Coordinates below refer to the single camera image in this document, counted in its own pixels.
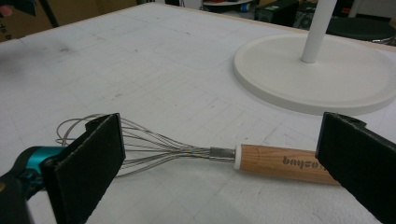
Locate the black computer tower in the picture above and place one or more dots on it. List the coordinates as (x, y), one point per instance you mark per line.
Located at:
(306, 15)
(275, 12)

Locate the brown cardboard box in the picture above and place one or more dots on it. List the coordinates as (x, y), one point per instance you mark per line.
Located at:
(25, 26)

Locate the round black stool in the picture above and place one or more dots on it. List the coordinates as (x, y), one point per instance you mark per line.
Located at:
(358, 29)

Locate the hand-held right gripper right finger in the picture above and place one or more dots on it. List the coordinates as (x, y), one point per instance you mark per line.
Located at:
(361, 161)

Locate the white stand with hooks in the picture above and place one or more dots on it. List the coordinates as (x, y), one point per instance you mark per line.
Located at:
(311, 77)

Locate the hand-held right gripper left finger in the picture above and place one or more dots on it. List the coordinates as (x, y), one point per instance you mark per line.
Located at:
(87, 168)

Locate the black metal stand frame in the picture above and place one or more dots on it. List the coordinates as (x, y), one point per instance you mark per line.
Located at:
(48, 12)

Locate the white grid mat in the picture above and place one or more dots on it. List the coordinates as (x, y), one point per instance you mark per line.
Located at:
(155, 77)

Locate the grey metal stand pole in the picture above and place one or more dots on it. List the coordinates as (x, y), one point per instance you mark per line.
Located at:
(355, 7)

